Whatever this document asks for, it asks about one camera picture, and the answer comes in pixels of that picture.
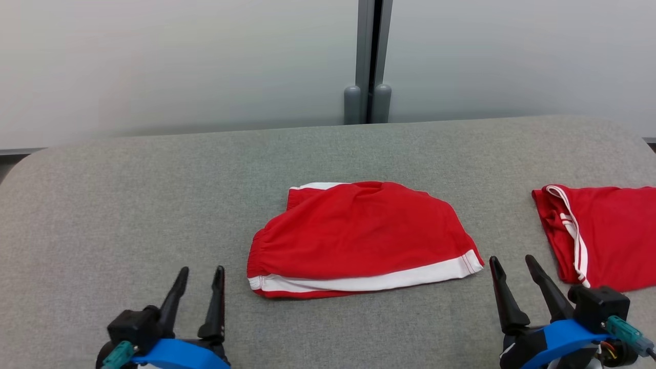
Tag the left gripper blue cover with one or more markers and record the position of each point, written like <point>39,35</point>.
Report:
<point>174,356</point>

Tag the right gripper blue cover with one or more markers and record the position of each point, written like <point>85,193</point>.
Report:
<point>558,341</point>

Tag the red basketball jersey white sleeves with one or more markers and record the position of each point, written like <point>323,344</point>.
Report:
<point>615,230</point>

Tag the red shorts white trim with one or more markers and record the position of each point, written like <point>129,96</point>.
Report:
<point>359,236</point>

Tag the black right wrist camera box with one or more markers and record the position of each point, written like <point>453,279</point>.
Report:
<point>599,307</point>

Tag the grey cylindrical post foot cap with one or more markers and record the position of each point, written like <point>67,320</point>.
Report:
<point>382,104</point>
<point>352,105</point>

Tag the grey metal partition post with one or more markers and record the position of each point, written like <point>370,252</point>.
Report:
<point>371,46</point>

